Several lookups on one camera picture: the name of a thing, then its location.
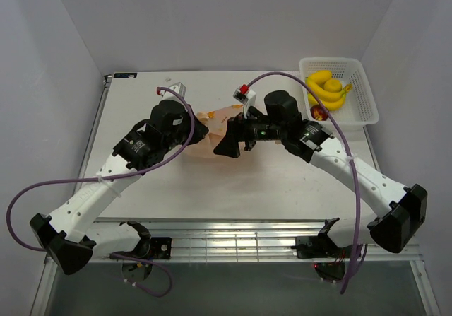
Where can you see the red fake apple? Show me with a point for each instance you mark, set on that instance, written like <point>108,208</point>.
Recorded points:
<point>318,113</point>

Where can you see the yellow fake banana bunch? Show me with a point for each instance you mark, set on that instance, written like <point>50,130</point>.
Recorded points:
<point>332,101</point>

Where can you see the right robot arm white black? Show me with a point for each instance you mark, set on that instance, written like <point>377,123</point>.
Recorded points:
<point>398,210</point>

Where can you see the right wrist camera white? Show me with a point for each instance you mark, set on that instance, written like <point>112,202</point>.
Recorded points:
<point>246,97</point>

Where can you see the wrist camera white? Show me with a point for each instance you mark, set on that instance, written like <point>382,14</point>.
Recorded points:
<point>246,97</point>
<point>177,90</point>

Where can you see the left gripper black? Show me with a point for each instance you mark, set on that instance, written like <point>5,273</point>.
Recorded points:
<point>199,131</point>

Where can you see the aluminium rail frame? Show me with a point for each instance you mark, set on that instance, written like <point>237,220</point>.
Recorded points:
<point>230,241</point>

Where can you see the blue label sticker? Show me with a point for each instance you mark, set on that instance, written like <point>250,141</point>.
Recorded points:
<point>125,75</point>

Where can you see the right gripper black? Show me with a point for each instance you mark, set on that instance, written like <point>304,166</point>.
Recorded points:
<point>229,145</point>

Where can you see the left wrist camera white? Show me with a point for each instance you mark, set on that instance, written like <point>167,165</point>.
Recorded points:
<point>177,90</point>

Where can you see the yellow fake lemon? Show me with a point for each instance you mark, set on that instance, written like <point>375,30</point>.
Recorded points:
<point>333,85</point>

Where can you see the orange plastic banana-print bag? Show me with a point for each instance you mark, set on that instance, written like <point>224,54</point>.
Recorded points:
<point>216,122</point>

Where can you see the white plastic basket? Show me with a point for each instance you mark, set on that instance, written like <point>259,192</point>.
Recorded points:
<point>359,109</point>

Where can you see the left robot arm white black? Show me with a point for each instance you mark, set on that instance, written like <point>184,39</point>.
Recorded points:
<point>68,234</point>

